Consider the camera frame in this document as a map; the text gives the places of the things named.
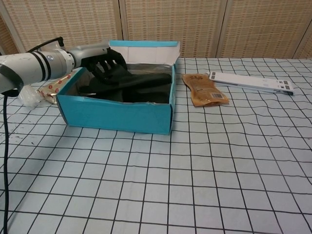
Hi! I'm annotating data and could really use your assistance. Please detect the gold wrapped package red print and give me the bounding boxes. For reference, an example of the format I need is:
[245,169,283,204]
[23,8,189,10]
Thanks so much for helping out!
[37,71,78,105]

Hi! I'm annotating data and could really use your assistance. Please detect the brown foil pouch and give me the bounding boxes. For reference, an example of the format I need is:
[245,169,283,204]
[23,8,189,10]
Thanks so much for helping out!
[182,74,231,108]

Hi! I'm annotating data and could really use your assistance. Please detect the white folding stand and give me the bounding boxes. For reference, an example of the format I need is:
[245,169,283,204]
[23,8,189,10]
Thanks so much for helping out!
[208,71,296,96]

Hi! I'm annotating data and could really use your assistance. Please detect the light blue grid tablecloth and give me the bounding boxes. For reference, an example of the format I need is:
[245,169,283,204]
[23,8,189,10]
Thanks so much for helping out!
[0,56,312,234]

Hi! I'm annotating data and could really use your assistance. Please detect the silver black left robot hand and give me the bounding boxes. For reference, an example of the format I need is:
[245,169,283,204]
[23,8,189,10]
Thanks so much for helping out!
[68,41,128,84]

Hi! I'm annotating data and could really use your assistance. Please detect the black rubber slipper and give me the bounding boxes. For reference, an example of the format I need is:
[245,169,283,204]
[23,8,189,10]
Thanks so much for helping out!
[89,70,173,94]
[78,84,171,104]

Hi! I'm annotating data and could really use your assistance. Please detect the clear plastic tube bundle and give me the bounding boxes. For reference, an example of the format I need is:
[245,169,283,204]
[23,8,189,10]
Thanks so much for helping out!
[19,86,42,108]

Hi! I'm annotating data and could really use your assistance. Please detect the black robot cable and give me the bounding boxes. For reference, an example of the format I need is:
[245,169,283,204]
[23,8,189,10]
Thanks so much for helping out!
[2,36,64,234]

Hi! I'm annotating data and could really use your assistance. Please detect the woven bamboo folding screen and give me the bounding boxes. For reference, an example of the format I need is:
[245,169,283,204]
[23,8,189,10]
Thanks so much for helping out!
[0,0,312,59]

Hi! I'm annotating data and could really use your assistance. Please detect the teal cardboard shoe box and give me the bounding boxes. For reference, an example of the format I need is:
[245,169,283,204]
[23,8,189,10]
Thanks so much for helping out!
[56,40,181,136]

